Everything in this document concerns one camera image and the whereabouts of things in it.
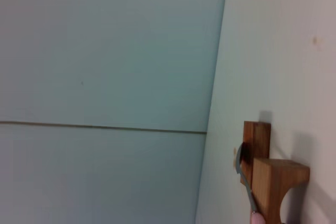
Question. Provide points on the light arched wooden block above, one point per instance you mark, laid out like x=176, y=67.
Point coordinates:
x=267, y=182

